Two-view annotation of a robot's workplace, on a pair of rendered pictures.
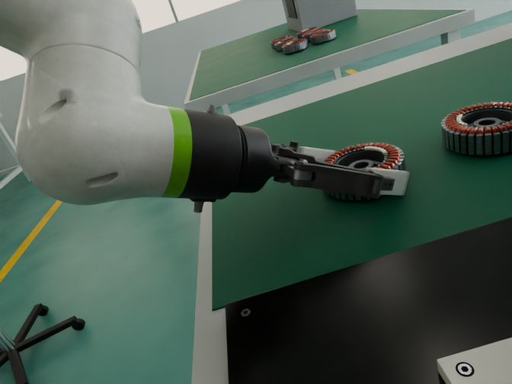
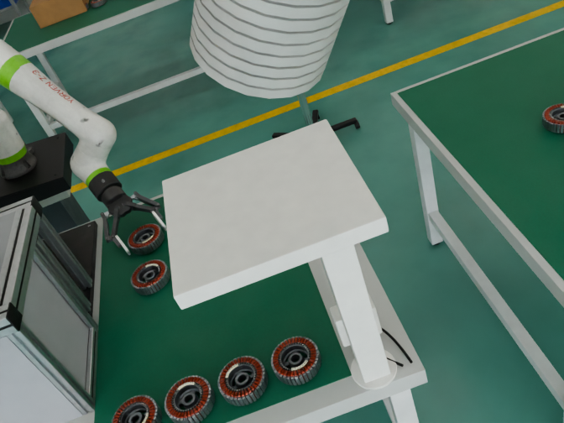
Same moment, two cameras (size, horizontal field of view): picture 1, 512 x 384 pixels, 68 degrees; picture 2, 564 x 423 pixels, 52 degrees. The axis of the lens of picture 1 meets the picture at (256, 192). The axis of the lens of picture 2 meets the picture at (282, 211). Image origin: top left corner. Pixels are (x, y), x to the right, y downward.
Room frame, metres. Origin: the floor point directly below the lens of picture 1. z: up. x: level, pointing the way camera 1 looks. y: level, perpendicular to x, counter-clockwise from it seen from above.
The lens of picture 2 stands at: (0.84, -1.62, 1.84)
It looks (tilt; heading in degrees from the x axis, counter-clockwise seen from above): 39 degrees down; 88
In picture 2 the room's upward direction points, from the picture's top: 21 degrees counter-clockwise
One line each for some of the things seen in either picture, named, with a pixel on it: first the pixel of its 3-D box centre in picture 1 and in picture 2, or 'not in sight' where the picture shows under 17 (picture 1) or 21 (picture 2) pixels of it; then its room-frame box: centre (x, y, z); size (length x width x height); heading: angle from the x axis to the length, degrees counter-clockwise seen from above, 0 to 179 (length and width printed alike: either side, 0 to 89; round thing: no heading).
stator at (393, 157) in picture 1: (361, 170); (145, 238); (0.46, -0.15, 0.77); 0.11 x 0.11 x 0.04
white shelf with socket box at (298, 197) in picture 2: not in sight; (292, 277); (0.84, -0.76, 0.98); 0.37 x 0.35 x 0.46; 178
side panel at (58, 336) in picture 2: not in sight; (59, 330); (0.27, -0.56, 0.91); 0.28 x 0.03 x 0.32; 88
